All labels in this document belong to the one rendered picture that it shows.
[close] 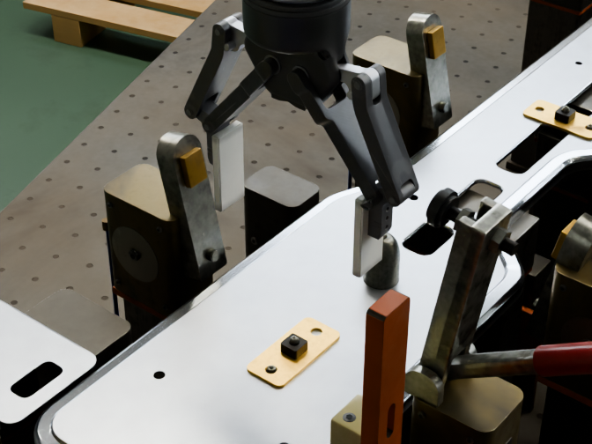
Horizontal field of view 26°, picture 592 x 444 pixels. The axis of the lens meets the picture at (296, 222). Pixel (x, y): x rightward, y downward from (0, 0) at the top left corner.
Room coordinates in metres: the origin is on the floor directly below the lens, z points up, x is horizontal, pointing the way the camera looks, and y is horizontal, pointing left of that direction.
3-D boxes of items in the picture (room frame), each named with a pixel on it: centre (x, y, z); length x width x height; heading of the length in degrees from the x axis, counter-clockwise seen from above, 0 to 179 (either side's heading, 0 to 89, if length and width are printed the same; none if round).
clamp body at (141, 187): (0.98, 0.14, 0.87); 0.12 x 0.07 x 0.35; 52
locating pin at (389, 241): (0.90, -0.08, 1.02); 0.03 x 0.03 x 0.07
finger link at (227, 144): (0.84, 0.05, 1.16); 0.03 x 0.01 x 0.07; 142
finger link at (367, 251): (0.76, -0.05, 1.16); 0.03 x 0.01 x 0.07; 142
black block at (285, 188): (1.07, 0.03, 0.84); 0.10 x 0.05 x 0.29; 52
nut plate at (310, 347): (0.80, 0.00, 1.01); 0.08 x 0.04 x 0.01; 141
